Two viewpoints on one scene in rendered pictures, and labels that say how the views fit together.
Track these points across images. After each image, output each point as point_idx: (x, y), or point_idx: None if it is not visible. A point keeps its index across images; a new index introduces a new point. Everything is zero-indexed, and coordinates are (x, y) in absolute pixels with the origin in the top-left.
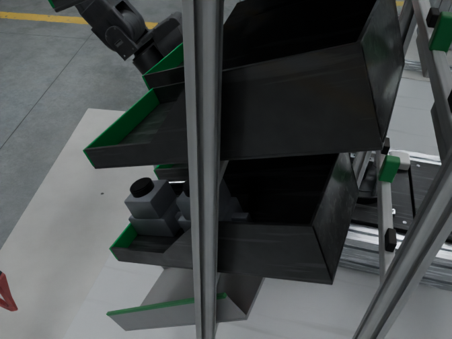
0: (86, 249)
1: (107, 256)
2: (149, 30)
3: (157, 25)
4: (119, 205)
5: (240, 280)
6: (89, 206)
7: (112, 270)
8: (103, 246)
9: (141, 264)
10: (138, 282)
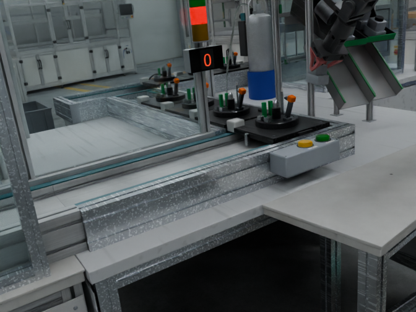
0: (412, 155)
1: (397, 151)
2: (338, 12)
3: (337, 3)
4: (379, 166)
5: (351, 47)
6: (405, 170)
7: (396, 147)
8: (399, 155)
9: (376, 146)
10: (381, 142)
